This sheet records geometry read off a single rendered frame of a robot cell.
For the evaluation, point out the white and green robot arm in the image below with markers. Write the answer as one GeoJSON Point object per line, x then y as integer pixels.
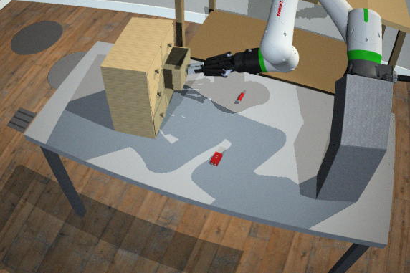
{"type": "Point", "coordinates": [363, 39]}

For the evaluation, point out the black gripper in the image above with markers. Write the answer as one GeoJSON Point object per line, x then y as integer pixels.
{"type": "Point", "coordinates": [219, 65]}

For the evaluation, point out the small wooden chest of drawers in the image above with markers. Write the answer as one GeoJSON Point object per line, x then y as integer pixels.
{"type": "Point", "coordinates": [124, 73]}

